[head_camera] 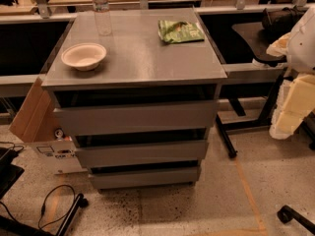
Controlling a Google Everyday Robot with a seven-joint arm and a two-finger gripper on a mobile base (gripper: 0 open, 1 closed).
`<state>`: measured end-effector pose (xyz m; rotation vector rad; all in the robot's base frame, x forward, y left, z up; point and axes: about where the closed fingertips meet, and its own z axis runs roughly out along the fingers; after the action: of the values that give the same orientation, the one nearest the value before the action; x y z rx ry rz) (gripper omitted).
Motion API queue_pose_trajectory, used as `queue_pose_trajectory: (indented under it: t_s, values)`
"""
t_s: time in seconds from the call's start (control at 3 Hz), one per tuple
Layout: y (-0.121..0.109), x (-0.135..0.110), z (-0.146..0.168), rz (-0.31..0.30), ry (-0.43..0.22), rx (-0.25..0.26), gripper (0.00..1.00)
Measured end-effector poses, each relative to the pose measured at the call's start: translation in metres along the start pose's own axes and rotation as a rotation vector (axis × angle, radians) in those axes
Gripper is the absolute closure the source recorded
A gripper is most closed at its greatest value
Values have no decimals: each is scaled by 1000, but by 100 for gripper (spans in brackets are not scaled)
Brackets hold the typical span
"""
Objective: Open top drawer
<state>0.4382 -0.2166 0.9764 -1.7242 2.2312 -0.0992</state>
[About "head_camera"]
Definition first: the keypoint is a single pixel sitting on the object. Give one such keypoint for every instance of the green chip bag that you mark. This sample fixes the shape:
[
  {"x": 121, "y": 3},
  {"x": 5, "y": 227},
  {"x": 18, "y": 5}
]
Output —
[{"x": 179, "y": 32}]

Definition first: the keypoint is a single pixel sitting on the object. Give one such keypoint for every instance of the grey top drawer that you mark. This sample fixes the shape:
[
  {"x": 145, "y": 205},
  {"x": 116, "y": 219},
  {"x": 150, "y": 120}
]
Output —
[{"x": 119, "y": 119}]

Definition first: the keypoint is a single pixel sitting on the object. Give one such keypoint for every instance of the cardboard box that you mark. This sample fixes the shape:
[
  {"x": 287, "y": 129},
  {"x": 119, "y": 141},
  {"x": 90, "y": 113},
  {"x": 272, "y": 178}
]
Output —
[{"x": 37, "y": 127}]

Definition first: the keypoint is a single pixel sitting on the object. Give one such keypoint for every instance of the grey drawer cabinet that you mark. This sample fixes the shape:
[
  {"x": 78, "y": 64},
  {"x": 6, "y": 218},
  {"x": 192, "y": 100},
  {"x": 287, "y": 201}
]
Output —
[{"x": 138, "y": 69}]

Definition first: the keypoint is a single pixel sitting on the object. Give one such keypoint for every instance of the black equipment at left edge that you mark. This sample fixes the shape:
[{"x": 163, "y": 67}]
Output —
[{"x": 9, "y": 173}]

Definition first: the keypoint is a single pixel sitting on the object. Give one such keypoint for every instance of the grey drawer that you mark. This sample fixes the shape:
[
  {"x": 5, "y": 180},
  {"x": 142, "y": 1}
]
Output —
[
  {"x": 145, "y": 178},
  {"x": 91, "y": 157},
  {"x": 119, "y": 119}
]

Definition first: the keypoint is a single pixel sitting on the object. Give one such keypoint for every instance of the white paper bowl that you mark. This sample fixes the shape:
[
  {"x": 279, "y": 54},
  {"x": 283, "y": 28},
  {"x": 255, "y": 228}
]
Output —
[{"x": 84, "y": 56}]

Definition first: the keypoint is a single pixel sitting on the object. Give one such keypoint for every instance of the black stand leg left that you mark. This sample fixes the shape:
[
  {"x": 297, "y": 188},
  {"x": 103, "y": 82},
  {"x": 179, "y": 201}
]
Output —
[{"x": 79, "y": 202}]

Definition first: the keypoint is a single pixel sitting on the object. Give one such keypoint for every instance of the black bag on chair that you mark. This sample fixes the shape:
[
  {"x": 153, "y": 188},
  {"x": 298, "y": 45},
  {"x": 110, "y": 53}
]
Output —
[{"x": 281, "y": 21}]

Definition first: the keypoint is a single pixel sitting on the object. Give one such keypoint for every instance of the black caster leg right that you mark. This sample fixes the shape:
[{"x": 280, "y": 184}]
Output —
[{"x": 286, "y": 214}]

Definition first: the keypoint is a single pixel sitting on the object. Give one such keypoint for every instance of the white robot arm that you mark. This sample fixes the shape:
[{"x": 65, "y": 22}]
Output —
[{"x": 296, "y": 99}]

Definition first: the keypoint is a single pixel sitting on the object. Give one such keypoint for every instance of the grey bottom drawer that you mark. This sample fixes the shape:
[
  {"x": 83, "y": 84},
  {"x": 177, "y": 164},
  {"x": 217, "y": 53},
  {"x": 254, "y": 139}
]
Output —
[{"x": 145, "y": 178}]

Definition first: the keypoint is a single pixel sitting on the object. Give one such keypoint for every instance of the grey middle drawer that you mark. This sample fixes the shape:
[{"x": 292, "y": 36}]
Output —
[{"x": 91, "y": 157}]

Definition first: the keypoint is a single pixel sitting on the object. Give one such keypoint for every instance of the clear plastic water bottle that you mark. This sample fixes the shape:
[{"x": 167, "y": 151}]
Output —
[{"x": 102, "y": 16}]

